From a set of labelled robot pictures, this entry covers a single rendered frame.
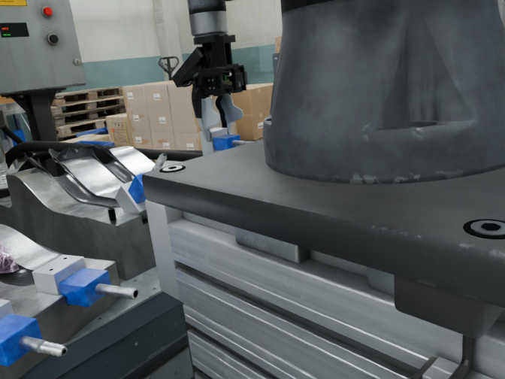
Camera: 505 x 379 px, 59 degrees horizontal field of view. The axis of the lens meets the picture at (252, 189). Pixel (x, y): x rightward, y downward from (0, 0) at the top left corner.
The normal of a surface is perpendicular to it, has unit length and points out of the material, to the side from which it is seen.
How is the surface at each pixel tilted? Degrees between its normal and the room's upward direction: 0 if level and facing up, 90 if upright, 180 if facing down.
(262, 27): 90
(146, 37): 90
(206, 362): 90
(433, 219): 0
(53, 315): 90
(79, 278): 0
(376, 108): 72
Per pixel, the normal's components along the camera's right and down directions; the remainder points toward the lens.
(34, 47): 0.76, 0.11
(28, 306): -0.11, -0.95
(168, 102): -0.63, 0.18
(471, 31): 0.36, -0.08
